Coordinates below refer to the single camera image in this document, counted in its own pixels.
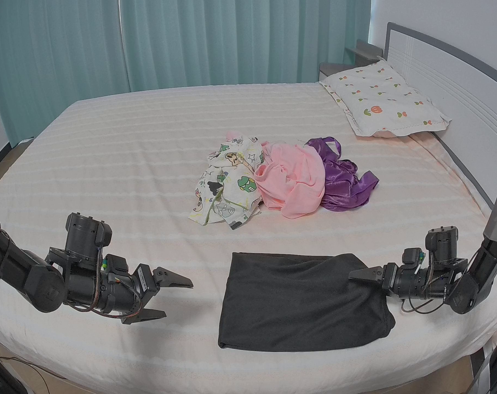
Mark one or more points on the grey white bedside table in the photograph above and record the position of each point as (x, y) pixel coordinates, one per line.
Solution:
(351, 62)

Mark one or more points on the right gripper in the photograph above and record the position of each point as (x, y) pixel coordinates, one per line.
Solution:
(404, 283)

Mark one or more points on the bed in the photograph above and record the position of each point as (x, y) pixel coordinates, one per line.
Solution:
(108, 158)

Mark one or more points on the black T-shirt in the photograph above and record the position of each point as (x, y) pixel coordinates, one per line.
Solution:
(297, 302)

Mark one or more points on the white printed pillow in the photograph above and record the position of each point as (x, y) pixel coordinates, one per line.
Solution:
(379, 97)

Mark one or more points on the white printed garment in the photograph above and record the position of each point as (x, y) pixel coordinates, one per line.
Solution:
(228, 187)

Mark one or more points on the small pale pink garment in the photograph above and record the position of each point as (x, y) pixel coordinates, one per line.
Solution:
(233, 136)

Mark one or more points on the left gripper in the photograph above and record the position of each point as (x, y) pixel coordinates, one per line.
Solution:
(125, 294)

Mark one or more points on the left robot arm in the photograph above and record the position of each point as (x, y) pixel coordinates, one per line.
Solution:
(22, 273)

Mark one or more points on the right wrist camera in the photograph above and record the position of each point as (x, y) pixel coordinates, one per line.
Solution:
(413, 257)

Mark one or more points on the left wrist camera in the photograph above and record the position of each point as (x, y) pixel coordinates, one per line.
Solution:
(117, 265)

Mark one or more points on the purple garment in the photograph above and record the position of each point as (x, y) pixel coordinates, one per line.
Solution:
(343, 183)

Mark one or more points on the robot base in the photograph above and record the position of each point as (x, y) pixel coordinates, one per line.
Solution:
(483, 367)

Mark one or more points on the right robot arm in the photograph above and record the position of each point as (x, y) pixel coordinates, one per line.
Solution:
(486, 261)

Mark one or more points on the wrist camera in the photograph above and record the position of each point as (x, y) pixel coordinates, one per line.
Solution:
(413, 257)
(117, 265)

